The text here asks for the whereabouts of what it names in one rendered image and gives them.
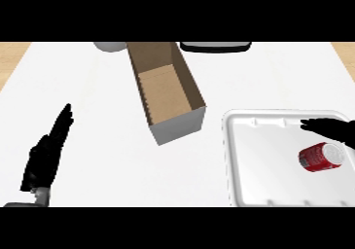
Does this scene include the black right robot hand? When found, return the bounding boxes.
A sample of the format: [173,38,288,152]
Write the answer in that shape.
[298,118,355,196]

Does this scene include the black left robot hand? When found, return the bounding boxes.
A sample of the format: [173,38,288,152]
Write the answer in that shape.
[19,103,75,193]

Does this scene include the red can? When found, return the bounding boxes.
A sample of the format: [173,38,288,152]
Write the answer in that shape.
[297,141,346,173]

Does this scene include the white tray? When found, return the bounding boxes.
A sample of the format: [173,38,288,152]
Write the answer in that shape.
[221,109,355,208]

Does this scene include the open cardboard box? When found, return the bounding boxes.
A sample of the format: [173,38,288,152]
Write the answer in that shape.
[125,42,208,147]

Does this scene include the black and grey appliance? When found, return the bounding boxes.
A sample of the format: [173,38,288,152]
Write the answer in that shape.
[177,42,252,53]

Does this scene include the grey round object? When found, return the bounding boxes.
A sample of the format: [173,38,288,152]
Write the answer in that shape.
[91,42,127,53]

